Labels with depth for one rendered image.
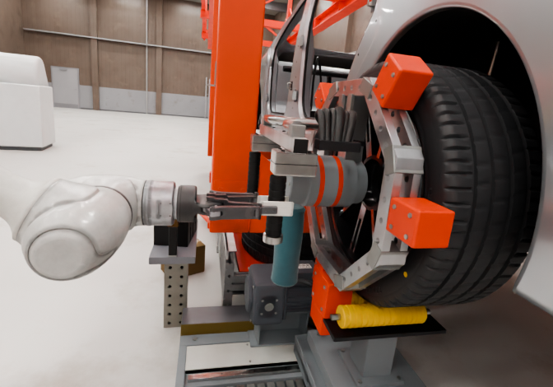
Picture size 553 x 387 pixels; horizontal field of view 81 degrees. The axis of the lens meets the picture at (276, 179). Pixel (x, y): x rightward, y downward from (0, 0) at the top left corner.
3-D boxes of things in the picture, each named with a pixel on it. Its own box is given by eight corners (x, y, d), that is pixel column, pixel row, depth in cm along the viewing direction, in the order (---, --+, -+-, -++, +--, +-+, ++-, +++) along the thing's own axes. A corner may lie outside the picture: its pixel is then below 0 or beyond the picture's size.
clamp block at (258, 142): (281, 152, 100) (282, 135, 99) (251, 151, 98) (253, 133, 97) (277, 150, 105) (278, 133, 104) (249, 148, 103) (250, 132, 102)
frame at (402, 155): (394, 332, 72) (443, 73, 60) (366, 333, 70) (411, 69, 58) (315, 235, 123) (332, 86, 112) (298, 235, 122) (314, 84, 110)
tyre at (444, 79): (640, 185, 52) (439, 30, 98) (519, 179, 46) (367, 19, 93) (432, 343, 96) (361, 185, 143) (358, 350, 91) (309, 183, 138)
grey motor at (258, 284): (347, 354, 133) (360, 276, 125) (245, 363, 124) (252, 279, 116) (331, 325, 150) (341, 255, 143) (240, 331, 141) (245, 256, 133)
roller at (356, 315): (434, 327, 90) (437, 308, 89) (333, 334, 84) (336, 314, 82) (420, 314, 96) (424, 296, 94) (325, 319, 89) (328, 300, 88)
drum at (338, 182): (365, 214, 86) (374, 161, 83) (288, 212, 82) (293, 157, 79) (344, 198, 100) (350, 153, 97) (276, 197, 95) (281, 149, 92)
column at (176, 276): (185, 326, 153) (188, 243, 144) (163, 328, 150) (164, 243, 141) (187, 313, 162) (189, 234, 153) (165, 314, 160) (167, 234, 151)
